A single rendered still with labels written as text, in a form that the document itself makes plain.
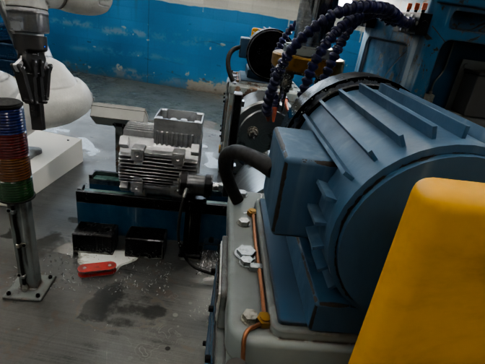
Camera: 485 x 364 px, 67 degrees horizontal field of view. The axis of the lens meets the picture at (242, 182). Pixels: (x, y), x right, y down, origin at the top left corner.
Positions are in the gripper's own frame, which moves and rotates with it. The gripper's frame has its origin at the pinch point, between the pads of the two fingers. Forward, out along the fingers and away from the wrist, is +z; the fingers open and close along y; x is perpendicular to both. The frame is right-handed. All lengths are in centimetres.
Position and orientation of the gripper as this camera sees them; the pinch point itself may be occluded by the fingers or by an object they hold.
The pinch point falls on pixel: (37, 116)
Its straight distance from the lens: 112.5
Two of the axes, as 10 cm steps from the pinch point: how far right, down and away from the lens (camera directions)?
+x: 9.8, 1.2, -1.2
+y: -1.6, 3.0, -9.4
